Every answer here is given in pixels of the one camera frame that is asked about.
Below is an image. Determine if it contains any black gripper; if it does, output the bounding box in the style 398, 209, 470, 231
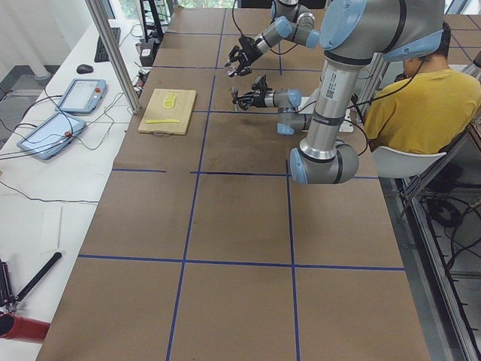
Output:
228, 35, 262, 77
234, 92, 267, 111

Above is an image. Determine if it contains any steel double jigger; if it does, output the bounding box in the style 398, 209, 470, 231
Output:
229, 86, 239, 111

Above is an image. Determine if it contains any clear glass cup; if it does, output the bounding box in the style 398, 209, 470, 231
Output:
224, 65, 237, 77

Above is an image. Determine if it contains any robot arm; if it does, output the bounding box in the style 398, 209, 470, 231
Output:
225, 1, 444, 184
224, 1, 320, 77

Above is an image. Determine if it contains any wooden cutting board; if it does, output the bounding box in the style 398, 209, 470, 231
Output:
138, 89, 197, 135

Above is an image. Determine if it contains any yellow plastic knife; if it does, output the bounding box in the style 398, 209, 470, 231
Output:
145, 118, 180, 124

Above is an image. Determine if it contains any black box device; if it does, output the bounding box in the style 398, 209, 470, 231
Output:
138, 39, 160, 67

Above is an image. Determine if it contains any black keyboard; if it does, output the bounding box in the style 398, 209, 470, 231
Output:
93, 26, 122, 63

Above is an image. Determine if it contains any white chair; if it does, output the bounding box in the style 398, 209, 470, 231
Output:
372, 146, 446, 178

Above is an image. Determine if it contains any black computer mouse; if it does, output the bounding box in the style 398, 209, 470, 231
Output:
76, 64, 94, 74

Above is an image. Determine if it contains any far teach pendant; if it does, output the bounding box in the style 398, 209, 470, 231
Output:
57, 78, 107, 115

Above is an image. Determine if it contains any teach pendant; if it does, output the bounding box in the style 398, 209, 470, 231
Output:
17, 112, 86, 160
57, 78, 107, 115

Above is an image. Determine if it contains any person in yellow shirt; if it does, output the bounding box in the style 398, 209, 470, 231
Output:
364, 23, 480, 154

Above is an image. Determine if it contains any near teach pendant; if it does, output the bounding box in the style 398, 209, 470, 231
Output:
17, 112, 86, 160

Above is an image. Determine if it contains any black tripod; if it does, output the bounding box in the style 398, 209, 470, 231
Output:
0, 251, 62, 311

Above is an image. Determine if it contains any red cylinder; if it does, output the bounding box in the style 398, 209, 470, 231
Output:
1, 314, 50, 344

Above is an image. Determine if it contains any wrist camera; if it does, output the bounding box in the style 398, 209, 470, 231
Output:
251, 74, 271, 94

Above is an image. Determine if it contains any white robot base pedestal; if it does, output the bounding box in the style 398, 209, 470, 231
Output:
296, 67, 354, 133

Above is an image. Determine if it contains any aluminium frame post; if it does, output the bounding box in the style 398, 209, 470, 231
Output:
85, 0, 141, 114

